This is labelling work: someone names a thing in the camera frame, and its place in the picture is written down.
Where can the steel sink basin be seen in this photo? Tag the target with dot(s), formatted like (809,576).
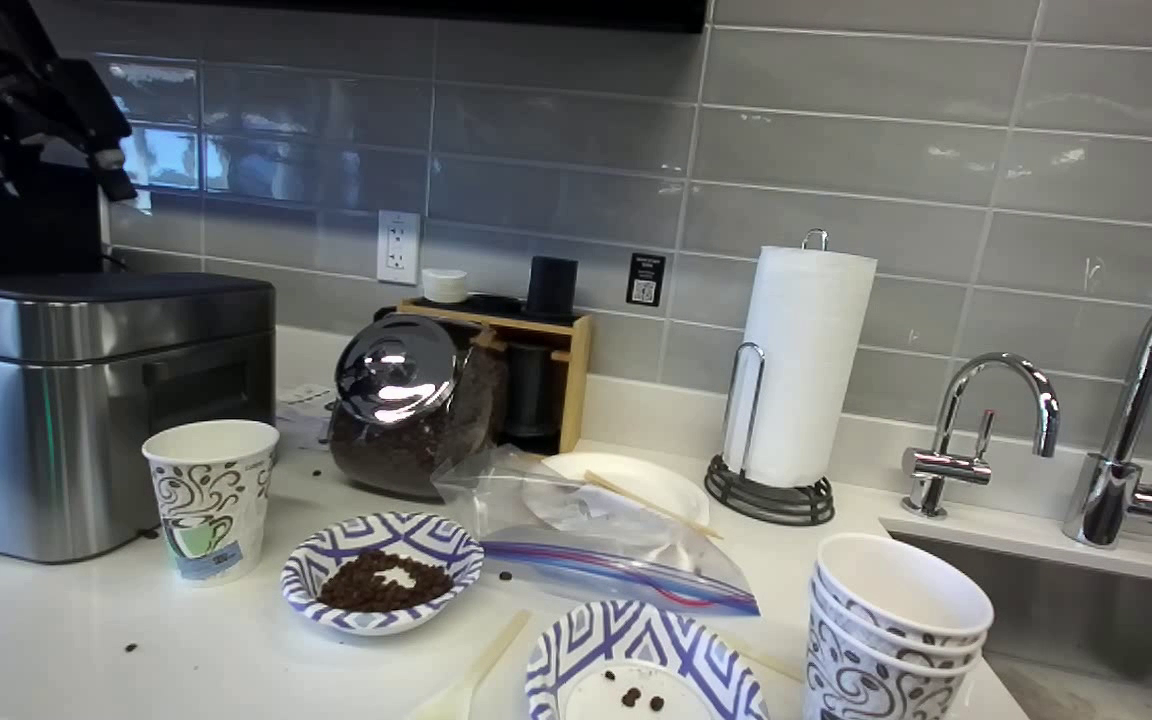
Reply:
(1082,627)

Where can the tall chrome faucet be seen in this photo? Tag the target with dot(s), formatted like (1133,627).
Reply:
(1109,487)

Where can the wooden holder box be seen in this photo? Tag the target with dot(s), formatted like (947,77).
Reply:
(577,372)

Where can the black wall switch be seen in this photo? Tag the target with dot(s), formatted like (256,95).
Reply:
(646,278)

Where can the white wall outlet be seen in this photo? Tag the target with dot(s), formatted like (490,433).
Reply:
(399,247)

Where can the white paper filters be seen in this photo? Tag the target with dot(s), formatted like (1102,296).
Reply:
(629,482)

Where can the loose coffee bean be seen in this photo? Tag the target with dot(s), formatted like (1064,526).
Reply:
(507,576)
(131,645)

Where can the small white object on holder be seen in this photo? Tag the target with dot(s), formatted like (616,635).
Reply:
(443,284)

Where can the black tube inside holder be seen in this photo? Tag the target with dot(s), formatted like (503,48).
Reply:
(528,394)

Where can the small chrome faucet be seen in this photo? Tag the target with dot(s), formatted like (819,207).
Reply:
(961,461)

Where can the black cylinder on holder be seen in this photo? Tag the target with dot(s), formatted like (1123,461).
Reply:
(551,284)

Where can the dark bin lid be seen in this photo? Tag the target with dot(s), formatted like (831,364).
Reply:
(111,284)

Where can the coffee grounds pile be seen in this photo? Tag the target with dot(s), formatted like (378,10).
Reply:
(381,585)

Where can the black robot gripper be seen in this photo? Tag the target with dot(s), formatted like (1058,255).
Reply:
(8,55)

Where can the blue patterned bowl with grounds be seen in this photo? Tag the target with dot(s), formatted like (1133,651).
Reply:
(443,547)

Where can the white paper towel roll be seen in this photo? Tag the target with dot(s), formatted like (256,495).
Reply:
(801,362)

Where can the chrome jar lid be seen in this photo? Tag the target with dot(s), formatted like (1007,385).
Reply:
(399,364)

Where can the blue patterned bowl with beans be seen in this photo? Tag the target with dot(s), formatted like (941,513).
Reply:
(682,652)

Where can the clear zip plastic bag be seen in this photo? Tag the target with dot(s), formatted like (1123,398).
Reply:
(602,547)

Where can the coffee beans in bowl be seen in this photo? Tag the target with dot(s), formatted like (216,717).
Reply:
(629,699)

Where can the swirl patterned paper cup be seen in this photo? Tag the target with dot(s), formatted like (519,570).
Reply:
(901,585)
(871,685)
(842,631)

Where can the glass jar of coffee beans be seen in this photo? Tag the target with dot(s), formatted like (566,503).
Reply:
(400,446)

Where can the floral paper cup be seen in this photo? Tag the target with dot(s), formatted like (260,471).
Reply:
(208,503)

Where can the brushed steel bin body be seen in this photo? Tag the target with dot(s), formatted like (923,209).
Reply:
(69,440)

